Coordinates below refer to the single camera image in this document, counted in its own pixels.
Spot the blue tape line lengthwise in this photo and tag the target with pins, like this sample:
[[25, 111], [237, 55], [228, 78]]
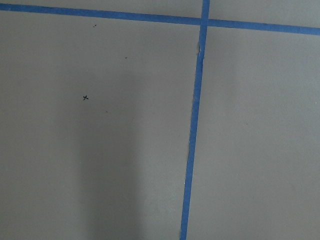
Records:
[[203, 27]]

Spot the blue tape line crosswise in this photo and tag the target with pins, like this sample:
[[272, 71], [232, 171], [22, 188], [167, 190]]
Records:
[[293, 29]]

